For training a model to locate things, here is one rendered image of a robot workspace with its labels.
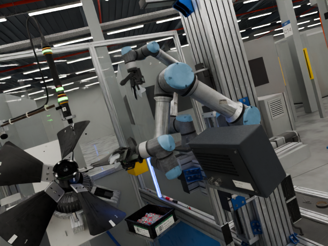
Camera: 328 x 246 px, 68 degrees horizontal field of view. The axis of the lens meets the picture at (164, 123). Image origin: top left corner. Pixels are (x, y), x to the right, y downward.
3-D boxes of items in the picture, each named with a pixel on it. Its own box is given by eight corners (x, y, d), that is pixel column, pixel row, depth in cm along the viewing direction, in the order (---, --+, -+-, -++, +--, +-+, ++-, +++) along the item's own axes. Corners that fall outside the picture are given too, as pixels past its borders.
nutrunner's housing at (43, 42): (65, 125, 124) (36, 36, 121) (71, 123, 128) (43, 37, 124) (70, 123, 122) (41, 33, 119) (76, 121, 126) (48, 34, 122)
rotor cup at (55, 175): (58, 199, 120) (53, 187, 110) (50, 175, 127) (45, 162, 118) (87, 187, 126) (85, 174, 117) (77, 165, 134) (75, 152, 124)
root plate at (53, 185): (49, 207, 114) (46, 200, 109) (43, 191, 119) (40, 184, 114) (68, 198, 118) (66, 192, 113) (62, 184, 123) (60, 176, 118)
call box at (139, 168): (128, 175, 176) (124, 161, 175) (140, 170, 181) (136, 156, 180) (136, 178, 162) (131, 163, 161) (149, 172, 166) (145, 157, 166)
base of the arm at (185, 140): (194, 140, 193) (191, 128, 192) (205, 141, 179) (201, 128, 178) (178, 147, 187) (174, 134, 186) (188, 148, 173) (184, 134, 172)
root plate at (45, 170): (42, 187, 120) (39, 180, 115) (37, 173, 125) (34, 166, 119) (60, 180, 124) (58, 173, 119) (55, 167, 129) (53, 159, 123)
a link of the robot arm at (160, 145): (173, 154, 101) (164, 136, 100) (151, 161, 106) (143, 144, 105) (178, 147, 108) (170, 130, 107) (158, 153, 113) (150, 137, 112)
